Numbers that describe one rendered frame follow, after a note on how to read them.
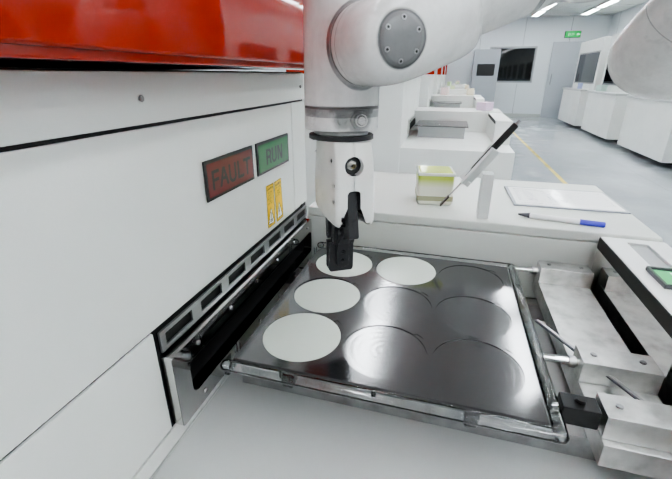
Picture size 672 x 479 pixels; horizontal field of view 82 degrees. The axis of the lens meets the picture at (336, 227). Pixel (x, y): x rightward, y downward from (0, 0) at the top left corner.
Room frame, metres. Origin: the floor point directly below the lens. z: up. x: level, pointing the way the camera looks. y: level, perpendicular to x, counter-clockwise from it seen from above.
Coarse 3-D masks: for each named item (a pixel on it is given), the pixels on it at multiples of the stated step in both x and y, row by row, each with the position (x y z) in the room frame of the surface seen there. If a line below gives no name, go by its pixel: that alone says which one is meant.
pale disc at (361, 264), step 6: (354, 252) 0.67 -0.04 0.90; (324, 258) 0.65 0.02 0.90; (354, 258) 0.65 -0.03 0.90; (360, 258) 0.65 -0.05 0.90; (366, 258) 0.65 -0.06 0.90; (318, 264) 0.62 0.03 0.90; (324, 264) 0.62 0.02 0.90; (354, 264) 0.62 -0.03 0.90; (360, 264) 0.62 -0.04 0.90; (366, 264) 0.62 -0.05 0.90; (324, 270) 0.60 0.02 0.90; (342, 270) 0.60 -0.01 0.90; (348, 270) 0.60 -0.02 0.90; (354, 270) 0.60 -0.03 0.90; (360, 270) 0.60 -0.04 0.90; (366, 270) 0.60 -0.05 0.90; (342, 276) 0.58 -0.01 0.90; (348, 276) 0.58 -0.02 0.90
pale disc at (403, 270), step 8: (384, 264) 0.62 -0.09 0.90; (392, 264) 0.62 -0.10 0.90; (400, 264) 0.62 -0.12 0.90; (408, 264) 0.62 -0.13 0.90; (416, 264) 0.62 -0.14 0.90; (424, 264) 0.62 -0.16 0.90; (384, 272) 0.59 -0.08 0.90; (392, 272) 0.59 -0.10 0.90; (400, 272) 0.59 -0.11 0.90; (408, 272) 0.59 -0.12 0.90; (416, 272) 0.59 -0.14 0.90; (424, 272) 0.59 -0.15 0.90; (432, 272) 0.59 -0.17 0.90; (392, 280) 0.56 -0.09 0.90; (400, 280) 0.56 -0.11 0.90; (408, 280) 0.56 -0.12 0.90; (416, 280) 0.56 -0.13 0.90; (424, 280) 0.56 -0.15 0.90
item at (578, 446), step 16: (256, 384) 0.42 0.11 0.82; (272, 384) 0.41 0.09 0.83; (336, 400) 0.38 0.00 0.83; (352, 400) 0.38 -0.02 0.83; (400, 416) 0.36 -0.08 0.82; (416, 416) 0.36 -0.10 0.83; (432, 416) 0.35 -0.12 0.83; (480, 432) 0.34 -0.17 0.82; (496, 432) 0.33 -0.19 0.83; (576, 432) 0.32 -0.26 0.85; (544, 448) 0.32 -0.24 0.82; (560, 448) 0.31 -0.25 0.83; (576, 448) 0.31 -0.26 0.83
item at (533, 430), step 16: (224, 368) 0.36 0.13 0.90; (240, 368) 0.36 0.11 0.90; (256, 368) 0.36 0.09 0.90; (272, 368) 0.36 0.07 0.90; (288, 384) 0.34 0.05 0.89; (304, 384) 0.33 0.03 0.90; (320, 384) 0.33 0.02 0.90; (336, 384) 0.33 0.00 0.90; (368, 400) 0.31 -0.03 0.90; (384, 400) 0.31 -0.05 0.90; (400, 400) 0.31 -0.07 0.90; (416, 400) 0.31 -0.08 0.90; (448, 416) 0.29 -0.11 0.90; (464, 416) 0.29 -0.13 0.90; (480, 416) 0.29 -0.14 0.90; (496, 416) 0.29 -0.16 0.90; (512, 432) 0.28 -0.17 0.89; (528, 432) 0.27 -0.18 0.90; (544, 432) 0.27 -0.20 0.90; (560, 432) 0.27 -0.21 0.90
